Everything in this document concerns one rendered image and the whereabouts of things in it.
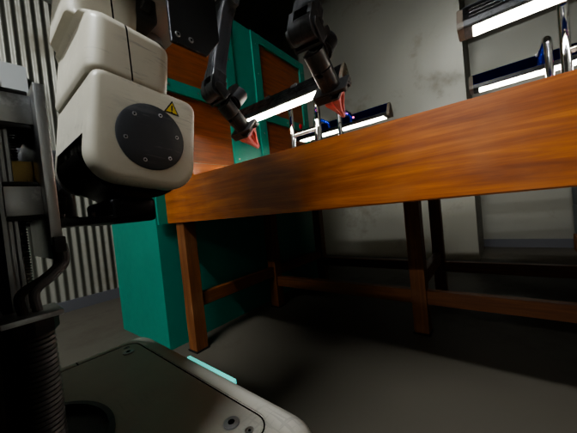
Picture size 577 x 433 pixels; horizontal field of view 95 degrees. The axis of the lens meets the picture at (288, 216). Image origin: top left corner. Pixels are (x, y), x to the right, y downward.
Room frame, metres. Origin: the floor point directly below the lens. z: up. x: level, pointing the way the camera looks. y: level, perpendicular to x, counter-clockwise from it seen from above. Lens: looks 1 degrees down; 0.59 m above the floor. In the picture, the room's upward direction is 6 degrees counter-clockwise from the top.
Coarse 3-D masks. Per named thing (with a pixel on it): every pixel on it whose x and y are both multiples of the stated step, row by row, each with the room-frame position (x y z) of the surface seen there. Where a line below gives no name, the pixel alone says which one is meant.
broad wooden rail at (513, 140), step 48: (480, 96) 0.50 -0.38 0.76; (528, 96) 0.46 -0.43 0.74; (576, 96) 0.42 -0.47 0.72; (336, 144) 0.68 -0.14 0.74; (384, 144) 0.61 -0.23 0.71; (432, 144) 0.55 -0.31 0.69; (480, 144) 0.50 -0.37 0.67; (528, 144) 0.46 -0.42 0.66; (576, 144) 0.42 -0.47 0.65; (192, 192) 1.07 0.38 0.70; (240, 192) 0.90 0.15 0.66; (288, 192) 0.78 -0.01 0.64; (336, 192) 0.69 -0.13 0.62; (384, 192) 0.61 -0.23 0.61; (432, 192) 0.55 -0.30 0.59; (480, 192) 0.50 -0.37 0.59
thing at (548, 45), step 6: (546, 36) 0.96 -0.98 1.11; (546, 42) 0.95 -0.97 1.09; (540, 48) 1.02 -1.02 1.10; (546, 48) 0.95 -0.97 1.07; (552, 48) 0.94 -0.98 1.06; (540, 54) 1.06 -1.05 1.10; (546, 54) 0.95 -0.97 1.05; (552, 54) 0.94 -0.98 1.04; (546, 60) 0.95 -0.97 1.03; (552, 60) 0.94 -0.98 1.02; (546, 66) 0.95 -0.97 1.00; (552, 66) 0.94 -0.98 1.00; (546, 72) 0.95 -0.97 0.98; (552, 72) 0.94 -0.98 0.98
